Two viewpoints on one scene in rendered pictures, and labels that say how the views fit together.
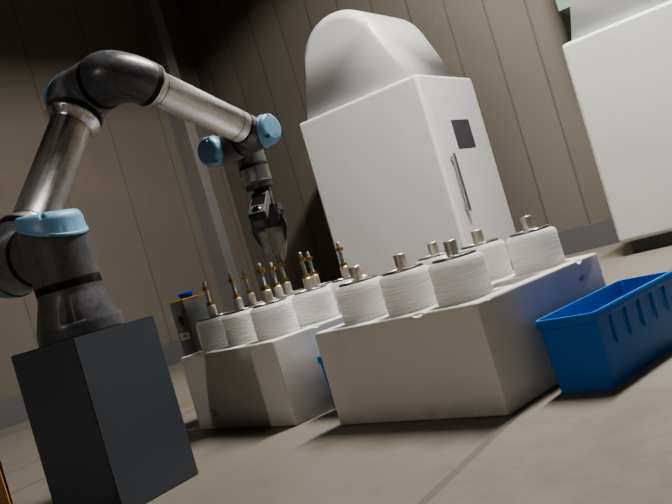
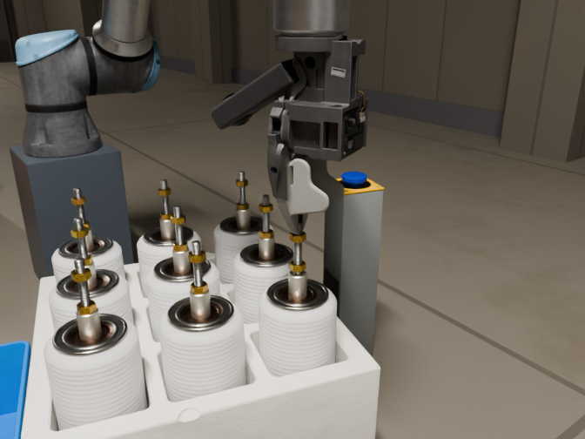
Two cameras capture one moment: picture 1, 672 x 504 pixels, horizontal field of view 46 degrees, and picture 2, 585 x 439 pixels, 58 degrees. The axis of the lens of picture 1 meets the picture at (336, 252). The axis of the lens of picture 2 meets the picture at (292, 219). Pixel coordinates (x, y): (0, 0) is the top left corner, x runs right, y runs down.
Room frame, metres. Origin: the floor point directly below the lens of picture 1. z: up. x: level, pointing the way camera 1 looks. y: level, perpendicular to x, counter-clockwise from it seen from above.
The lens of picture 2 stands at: (2.23, -0.38, 0.57)
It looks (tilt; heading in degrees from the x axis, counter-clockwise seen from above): 22 degrees down; 110
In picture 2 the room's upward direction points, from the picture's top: straight up
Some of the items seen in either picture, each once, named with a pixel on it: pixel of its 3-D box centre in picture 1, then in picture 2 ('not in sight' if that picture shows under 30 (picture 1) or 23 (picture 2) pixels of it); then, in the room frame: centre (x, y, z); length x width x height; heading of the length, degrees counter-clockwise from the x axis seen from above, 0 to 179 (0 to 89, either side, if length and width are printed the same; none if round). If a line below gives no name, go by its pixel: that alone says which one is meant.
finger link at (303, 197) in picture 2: (283, 243); (304, 199); (2.06, 0.13, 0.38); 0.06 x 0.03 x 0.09; 172
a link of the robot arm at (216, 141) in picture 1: (225, 148); not in sight; (1.97, 0.19, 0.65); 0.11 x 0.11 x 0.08; 53
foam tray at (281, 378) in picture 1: (299, 363); (191, 369); (1.88, 0.16, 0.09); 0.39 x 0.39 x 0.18; 41
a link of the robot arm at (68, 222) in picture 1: (54, 246); (54, 66); (1.41, 0.48, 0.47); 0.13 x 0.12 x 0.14; 53
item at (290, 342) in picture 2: not in sight; (297, 357); (2.04, 0.15, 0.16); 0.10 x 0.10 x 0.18
